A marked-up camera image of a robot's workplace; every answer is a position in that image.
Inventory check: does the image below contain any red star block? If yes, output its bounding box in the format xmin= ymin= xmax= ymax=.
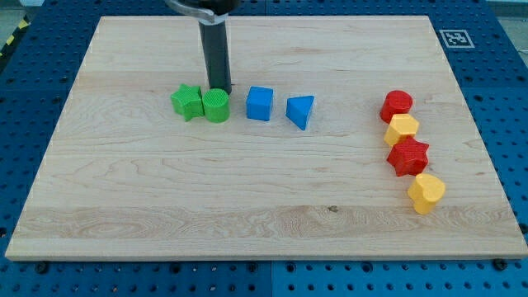
xmin=387 ymin=138 xmax=430 ymax=177

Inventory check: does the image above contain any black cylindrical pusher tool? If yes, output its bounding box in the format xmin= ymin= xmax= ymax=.
xmin=199 ymin=14 xmax=232 ymax=94

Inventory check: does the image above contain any yellow heart block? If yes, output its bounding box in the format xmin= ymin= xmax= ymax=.
xmin=407 ymin=173 xmax=446 ymax=215

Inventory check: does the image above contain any yellow hexagon block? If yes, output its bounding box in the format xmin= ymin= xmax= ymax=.
xmin=384 ymin=114 xmax=420 ymax=147

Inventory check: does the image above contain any blue triangular prism block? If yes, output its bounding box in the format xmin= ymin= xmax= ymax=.
xmin=285 ymin=96 xmax=314 ymax=130

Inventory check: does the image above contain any green cylinder block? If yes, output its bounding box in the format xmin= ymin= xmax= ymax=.
xmin=202 ymin=88 xmax=230 ymax=123

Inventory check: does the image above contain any robot arm end with clamp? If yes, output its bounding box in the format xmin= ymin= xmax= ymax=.
xmin=164 ymin=0 xmax=241 ymax=25

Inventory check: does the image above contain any blue cube block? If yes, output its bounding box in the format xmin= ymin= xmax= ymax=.
xmin=246 ymin=86 xmax=274 ymax=121

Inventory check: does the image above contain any white fiducial marker tag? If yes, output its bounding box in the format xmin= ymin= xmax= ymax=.
xmin=440 ymin=29 xmax=474 ymax=49

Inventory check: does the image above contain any green star block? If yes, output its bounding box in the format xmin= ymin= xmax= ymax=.
xmin=171 ymin=84 xmax=205 ymax=121

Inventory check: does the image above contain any light wooden board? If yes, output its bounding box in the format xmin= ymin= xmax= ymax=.
xmin=6 ymin=16 xmax=527 ymax=262

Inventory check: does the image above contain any red cylinder block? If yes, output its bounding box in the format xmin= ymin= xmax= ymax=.
xmin=379 ymin=90 xmax=413 ymax=124

